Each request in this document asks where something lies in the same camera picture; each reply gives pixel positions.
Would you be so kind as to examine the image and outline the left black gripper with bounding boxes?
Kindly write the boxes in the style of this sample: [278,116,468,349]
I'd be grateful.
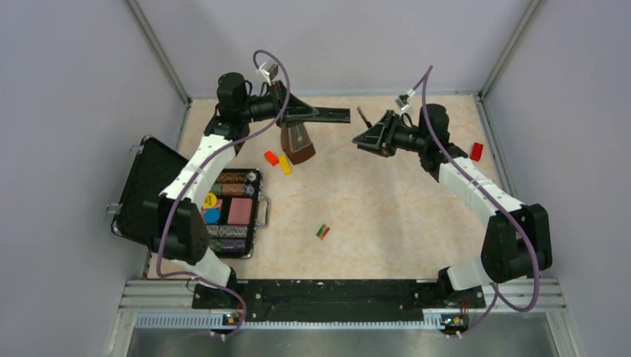
[240,80,318,128]

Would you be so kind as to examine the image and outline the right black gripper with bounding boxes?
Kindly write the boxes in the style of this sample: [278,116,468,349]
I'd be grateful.
[353,111,428,158]

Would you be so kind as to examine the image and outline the black remote control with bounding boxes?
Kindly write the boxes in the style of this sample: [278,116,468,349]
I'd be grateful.
[305,107,351,123]

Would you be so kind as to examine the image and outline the black battery cover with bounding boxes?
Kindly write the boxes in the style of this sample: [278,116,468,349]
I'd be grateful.
[356,106,372,129]

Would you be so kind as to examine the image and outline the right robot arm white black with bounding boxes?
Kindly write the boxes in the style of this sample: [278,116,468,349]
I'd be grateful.
[352,104,553,306]

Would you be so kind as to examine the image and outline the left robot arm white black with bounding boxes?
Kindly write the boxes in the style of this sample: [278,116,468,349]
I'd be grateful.
[143,72,327,308]

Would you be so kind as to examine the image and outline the green and red batteries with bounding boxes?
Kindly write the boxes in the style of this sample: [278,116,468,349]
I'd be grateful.
[316,224,330,240]

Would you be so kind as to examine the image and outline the brown wooden metronome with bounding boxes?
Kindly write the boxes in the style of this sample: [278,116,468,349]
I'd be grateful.
[281,123,316,165]

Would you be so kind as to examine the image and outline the orange block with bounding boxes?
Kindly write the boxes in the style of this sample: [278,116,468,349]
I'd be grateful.
[263,150,280,167]

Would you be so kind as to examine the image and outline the yellow block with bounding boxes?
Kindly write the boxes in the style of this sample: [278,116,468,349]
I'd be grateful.
[278,155,292,176]

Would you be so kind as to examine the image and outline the red block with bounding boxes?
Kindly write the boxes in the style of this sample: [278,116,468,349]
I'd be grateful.
[470,142,484,162]

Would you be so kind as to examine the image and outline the black poker chip case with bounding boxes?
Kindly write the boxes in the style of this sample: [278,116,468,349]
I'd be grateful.
[111,137,263,265]

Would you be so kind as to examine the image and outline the pink card deck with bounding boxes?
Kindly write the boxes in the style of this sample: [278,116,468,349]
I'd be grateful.
[227,198,253,225]

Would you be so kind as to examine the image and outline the yellow poker chip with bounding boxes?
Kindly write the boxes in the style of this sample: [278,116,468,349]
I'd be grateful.
[202,193,218,209]

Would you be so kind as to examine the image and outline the blue poker chip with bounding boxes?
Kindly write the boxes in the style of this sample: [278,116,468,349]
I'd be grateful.
[202,208,221,225]

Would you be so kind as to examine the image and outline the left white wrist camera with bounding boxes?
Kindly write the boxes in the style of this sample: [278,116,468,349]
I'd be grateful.
[257,60,279,85]

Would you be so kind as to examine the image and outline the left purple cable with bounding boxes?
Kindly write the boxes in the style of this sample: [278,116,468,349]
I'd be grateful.
[156,49,292,342]

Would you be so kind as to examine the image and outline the purple cable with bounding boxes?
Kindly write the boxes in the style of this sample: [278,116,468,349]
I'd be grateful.
[156,49,292,342]
[408,65,541,341]

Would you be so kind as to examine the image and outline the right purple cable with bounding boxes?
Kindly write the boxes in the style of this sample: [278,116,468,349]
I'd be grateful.
[408,65,541,341]

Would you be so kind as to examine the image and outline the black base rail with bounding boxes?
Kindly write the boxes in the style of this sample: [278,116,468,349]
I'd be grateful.
[192,279,486,323]

